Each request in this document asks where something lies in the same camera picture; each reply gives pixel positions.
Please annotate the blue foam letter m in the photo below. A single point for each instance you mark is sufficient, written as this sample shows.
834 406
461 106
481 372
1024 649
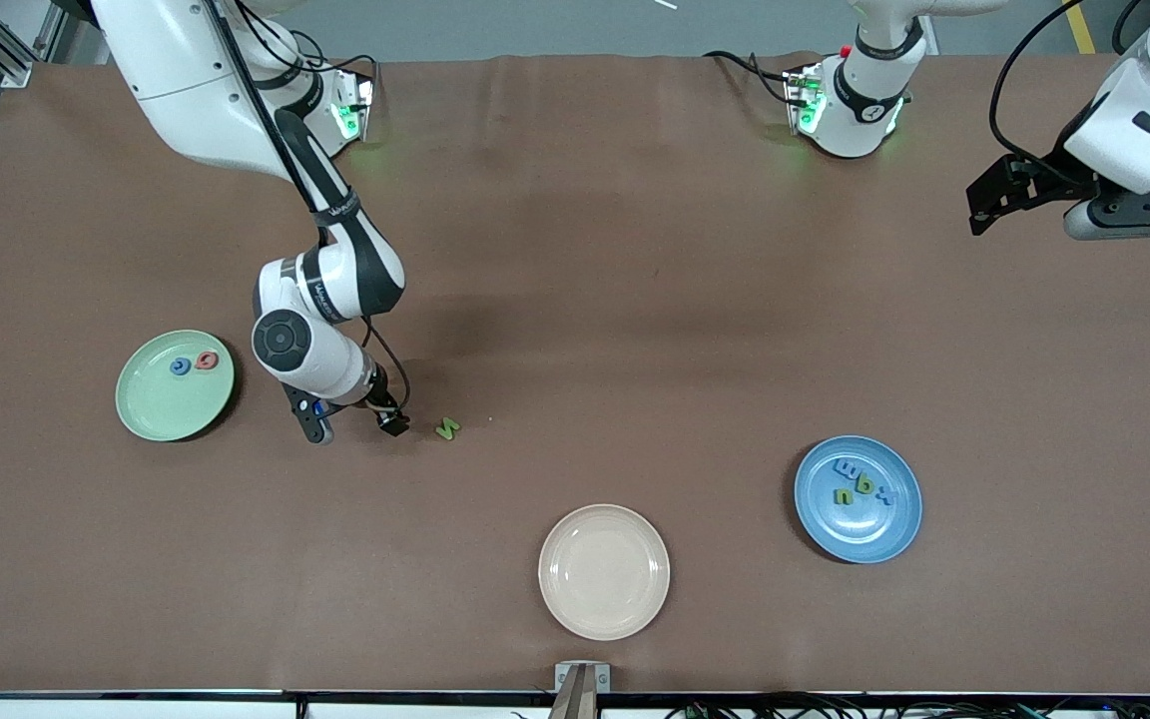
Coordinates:
850 466

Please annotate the beige plate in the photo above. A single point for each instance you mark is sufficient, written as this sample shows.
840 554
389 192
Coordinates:
603 574

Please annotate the blue foam letter x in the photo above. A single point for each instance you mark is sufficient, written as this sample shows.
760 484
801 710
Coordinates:
882 493

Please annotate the green foam letter b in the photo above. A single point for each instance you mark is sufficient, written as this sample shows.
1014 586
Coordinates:
865 487

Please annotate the metal base bracket with LEDs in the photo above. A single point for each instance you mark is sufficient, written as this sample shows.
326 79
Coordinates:
803 100
360 105

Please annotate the blue foam letter G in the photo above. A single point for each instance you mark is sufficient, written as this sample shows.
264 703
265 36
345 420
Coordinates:
174 368

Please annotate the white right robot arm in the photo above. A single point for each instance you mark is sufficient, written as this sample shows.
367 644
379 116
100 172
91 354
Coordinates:
186 80

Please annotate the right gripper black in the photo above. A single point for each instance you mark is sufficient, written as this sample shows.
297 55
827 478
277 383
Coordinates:
381 404

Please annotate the blue plate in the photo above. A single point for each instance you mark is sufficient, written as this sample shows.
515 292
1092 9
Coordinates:
860 529

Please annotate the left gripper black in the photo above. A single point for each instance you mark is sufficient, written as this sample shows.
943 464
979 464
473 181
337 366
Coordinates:
1042 176

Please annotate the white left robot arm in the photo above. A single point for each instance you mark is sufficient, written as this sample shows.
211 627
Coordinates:
860 105

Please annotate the brown table cover sheet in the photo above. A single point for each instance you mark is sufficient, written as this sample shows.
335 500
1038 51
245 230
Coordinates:
635 300

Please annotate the pink foam letter Q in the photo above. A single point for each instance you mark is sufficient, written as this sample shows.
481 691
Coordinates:
199 361

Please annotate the light green plate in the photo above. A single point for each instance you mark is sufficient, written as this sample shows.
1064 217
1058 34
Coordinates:
161 404

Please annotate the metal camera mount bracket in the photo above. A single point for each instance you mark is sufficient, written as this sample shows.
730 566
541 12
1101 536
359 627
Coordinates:
582 684

